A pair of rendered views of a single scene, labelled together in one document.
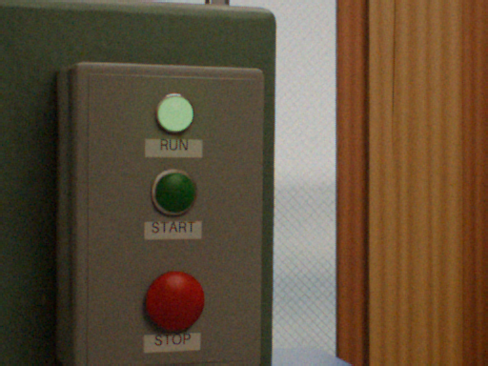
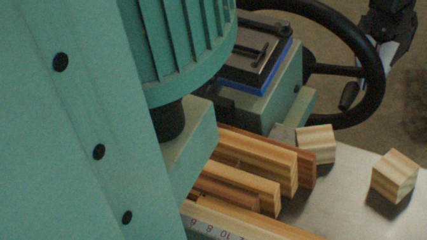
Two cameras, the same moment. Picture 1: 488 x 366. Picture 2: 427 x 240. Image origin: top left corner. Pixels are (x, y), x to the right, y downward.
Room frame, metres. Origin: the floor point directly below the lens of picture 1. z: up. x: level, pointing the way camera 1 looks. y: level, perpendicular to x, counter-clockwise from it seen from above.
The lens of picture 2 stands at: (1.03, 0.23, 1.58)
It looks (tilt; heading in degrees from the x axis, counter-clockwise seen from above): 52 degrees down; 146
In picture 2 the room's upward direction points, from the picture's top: 10 degrees counter-clockwise
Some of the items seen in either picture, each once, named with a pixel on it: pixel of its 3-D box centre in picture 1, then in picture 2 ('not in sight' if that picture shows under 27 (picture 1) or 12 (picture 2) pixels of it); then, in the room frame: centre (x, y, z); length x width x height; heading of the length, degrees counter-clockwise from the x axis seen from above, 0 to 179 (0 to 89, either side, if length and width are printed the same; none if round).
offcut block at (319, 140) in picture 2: not in sight; (315, 145); (0.71, 0.59, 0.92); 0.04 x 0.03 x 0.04; 52
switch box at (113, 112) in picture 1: (158, 217); not in sight; (0.64, 0.08, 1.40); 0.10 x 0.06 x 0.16; 111
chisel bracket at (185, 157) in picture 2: not in sight; (157, 164); (0.66, 0.41, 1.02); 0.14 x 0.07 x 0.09; 111
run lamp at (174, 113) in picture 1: (175, 113); not in sight; (0.61, 0.06, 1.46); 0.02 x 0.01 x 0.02; 111
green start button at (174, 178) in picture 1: (174, 193); not in sight; (0.61, 0.06, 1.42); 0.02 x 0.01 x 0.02; 111
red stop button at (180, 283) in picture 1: (175, 300); not in sight; (0.60, 0.06, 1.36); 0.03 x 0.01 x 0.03; 111
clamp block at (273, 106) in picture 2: not in sight; (235, 84); (0.56, 0.60, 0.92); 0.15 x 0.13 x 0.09; 21
